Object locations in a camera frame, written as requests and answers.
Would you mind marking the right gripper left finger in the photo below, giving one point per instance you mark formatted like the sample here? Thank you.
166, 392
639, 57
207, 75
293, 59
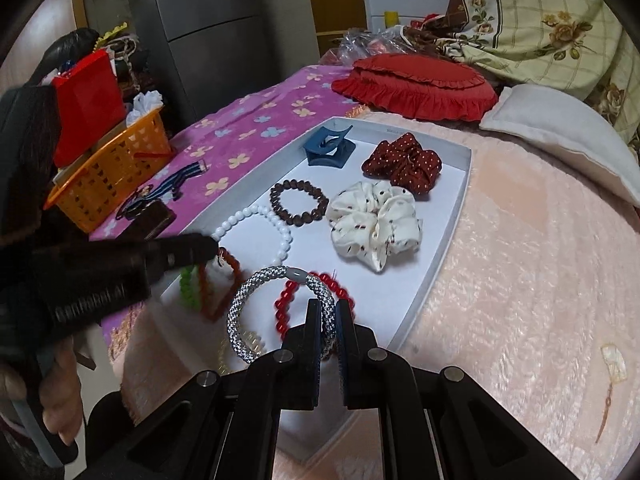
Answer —
213, 427

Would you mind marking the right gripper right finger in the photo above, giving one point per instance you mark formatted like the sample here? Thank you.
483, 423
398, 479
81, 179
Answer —
435, 425

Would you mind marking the cream dotted scrunchie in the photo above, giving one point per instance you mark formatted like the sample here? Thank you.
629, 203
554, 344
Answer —
371, 222

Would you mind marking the dark red dotted scrunchie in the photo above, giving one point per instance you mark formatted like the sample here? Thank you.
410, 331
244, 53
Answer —
405, 164

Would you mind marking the blue hair claw clip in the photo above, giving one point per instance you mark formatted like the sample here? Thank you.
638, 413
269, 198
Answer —
329, 148

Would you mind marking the person's left hand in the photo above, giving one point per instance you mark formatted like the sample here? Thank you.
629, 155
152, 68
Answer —
59, 394

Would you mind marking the orange plastic basket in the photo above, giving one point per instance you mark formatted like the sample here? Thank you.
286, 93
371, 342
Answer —
100, 184

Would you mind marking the dark brown wallet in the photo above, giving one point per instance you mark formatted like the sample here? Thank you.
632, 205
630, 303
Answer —
152, 220

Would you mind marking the pink bedspread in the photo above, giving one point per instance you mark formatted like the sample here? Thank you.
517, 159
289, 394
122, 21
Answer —
538, 300

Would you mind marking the red box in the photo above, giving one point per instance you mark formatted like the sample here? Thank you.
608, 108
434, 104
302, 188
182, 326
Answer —
89, 106

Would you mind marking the purple floral sheet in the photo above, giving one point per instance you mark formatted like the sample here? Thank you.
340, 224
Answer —
243, 134

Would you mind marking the white tray box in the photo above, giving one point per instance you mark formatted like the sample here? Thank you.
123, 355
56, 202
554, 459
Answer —
277, 214

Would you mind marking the grey refrigerator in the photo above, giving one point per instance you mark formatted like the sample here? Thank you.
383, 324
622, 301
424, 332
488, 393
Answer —
204, 54

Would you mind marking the white pillow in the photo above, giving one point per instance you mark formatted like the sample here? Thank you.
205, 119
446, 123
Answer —
569, 130

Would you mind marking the red ruffled cushion left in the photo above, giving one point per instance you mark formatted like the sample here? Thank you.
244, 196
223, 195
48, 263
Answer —
417, 87

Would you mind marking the clear plastic bag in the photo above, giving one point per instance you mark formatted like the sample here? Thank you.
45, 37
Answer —
357, 43

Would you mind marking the floral yellow quilt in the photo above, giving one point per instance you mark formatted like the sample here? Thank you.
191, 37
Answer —
575, 46

